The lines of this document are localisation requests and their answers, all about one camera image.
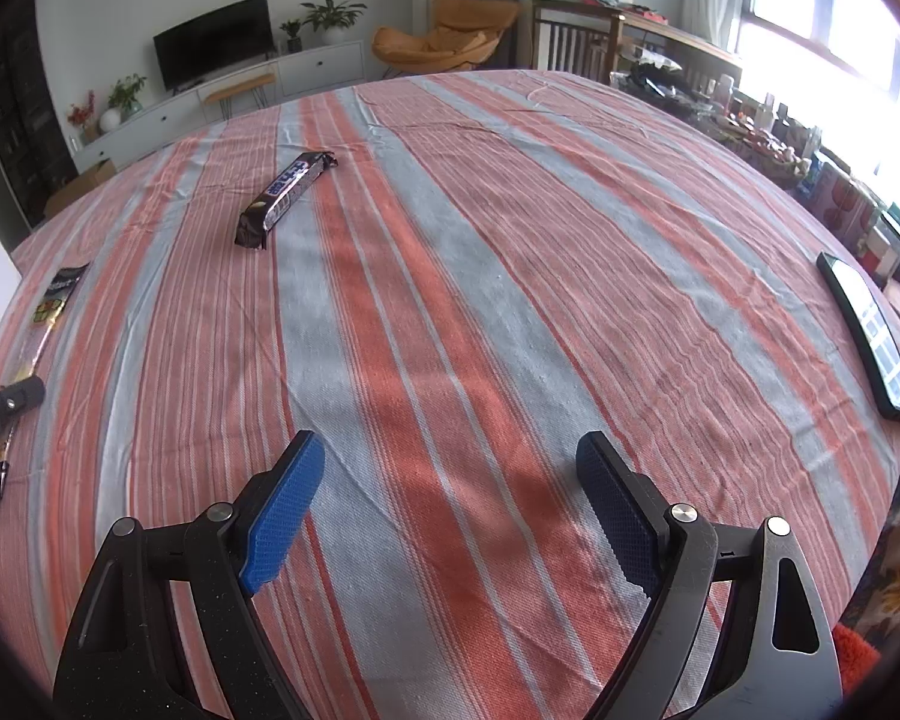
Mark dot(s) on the cardboard box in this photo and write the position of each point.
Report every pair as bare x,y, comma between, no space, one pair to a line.
82,184

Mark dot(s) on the window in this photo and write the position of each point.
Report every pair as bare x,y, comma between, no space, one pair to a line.
795,15

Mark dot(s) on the white television cabinet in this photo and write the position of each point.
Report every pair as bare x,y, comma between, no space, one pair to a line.
322,67

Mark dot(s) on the orange lounge chair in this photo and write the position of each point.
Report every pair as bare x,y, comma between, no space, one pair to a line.
435,45

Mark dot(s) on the wooden railing crib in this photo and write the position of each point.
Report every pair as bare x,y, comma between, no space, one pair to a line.
570,7

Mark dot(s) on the plant in white vase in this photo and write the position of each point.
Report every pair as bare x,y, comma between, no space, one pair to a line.
110,120

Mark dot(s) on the small green potted plant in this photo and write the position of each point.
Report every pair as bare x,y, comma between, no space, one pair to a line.
292,30

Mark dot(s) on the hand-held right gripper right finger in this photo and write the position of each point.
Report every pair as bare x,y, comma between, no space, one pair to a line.
622,517

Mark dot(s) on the red flower arrangement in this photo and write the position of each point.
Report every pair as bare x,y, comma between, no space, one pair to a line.
82,116

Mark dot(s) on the wooden stool with metal legs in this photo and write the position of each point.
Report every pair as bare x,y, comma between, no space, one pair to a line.
236,82

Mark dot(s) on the wicker basket of snacks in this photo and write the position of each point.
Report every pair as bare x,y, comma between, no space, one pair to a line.
757,142

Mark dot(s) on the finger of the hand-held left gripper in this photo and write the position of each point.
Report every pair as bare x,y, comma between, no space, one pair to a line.
7,405

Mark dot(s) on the large green potted plant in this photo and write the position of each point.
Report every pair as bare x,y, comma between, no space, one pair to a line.
334,15

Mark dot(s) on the white jar with red label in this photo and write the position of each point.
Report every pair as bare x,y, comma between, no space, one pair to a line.
876,253

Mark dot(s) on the long clear snack packet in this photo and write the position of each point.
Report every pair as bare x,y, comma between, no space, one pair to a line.
45,315

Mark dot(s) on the orange grey striped tablecloth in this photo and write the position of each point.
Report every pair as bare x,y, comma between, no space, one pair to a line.
457,277

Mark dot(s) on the group of bottles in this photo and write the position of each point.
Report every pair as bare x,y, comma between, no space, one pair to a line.
757,101

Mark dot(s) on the person's orange fuzzy clothing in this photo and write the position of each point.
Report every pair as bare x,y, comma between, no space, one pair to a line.
855,652

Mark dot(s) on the black tray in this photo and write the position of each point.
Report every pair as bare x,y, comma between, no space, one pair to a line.
652,79

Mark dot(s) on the red patterned cans pack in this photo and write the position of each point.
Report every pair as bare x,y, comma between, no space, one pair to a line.
840,199

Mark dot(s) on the black smartphone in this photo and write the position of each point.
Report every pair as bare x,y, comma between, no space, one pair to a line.
870,330

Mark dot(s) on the dark chocolate bar wrapper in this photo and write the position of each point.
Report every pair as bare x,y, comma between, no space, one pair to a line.
285,191

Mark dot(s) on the black television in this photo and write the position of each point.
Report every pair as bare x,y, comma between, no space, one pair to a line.
214,41

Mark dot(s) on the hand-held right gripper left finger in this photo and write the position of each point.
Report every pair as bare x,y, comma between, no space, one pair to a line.
285,517

